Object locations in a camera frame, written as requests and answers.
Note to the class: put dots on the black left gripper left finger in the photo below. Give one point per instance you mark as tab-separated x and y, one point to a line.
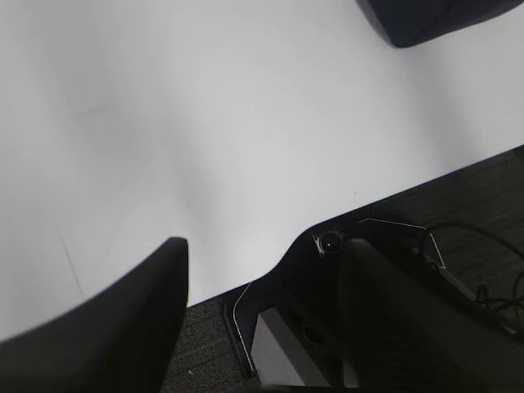
121	340

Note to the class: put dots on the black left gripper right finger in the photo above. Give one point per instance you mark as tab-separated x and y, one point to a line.
407	330

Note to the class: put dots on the navy blue lunch bag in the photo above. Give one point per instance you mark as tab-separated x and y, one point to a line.
408	23

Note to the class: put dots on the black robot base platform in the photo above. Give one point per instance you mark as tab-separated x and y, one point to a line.
287	326

